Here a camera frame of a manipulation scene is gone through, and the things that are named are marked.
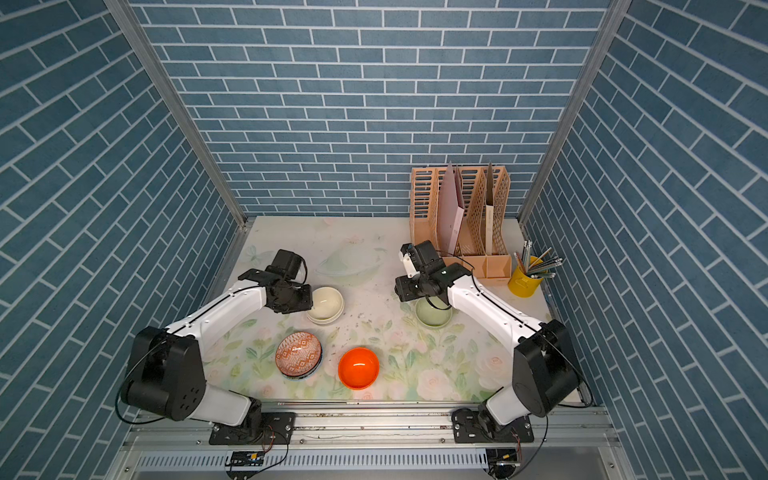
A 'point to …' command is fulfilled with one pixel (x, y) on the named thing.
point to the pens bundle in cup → (540, 268)
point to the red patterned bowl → (298, 355)
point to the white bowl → (323, 321)
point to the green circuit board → (246, 459)
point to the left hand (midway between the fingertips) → (315, 302)
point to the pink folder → (450, 210)
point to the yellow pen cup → (521, 285)
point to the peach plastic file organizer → (483, 194)
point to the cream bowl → (327, 303)
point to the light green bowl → (427, 315)
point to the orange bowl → (359, 368)
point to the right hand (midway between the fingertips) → (405, 287)
